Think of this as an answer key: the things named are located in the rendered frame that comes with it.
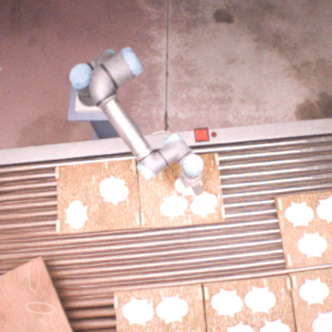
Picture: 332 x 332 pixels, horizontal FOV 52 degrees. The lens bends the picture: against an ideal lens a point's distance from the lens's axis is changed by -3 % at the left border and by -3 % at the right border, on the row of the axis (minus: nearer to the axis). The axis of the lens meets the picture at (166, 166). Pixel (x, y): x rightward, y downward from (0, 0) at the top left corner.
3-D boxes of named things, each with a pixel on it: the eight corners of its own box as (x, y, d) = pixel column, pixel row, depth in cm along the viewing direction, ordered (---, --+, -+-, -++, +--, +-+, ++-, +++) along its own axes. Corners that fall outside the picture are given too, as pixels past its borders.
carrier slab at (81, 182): (57, 167, 178) (56, 166, 177) (135, 159, 179) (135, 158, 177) (58, 235, 169) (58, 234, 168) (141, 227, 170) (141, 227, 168)
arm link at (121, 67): (84, 63, 178) (101, 64, 129) (108, 47, 179) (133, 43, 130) (98, 82, 183) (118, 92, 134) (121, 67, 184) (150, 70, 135)
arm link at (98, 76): (74, 78, 129) (148, 183, 134) (98, 61, 130) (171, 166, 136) (77, 84, 140) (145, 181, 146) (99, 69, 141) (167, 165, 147)
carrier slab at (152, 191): (137, 160, 179) (137, 158, 177) (216, 153, 179) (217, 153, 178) (141, 228, 170) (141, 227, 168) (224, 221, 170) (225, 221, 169)
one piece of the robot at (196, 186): (192, 193, 144) (190, 200, 160) (210, 182, 145) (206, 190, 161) (177, 170, 147) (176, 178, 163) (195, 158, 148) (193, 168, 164)
